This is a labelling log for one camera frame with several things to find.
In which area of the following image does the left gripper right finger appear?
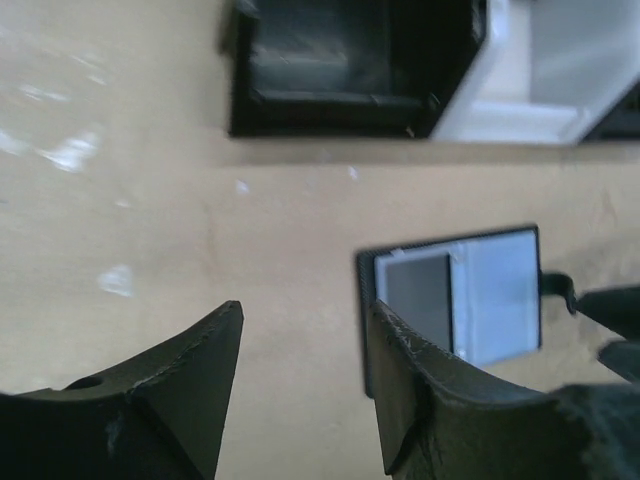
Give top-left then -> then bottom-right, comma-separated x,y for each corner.
367,302 -> 639,479

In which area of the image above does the black white card sorting tray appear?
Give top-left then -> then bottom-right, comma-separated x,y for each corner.
219,1 -> 639,146

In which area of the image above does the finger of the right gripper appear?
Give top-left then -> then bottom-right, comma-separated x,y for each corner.
576,285 -> 640,340
598,340 -> 640,383

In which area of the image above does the black leather card holder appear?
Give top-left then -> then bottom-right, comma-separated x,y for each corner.
355,223 -> 579,399

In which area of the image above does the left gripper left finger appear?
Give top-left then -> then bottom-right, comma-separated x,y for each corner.
1,301 -> 244,479

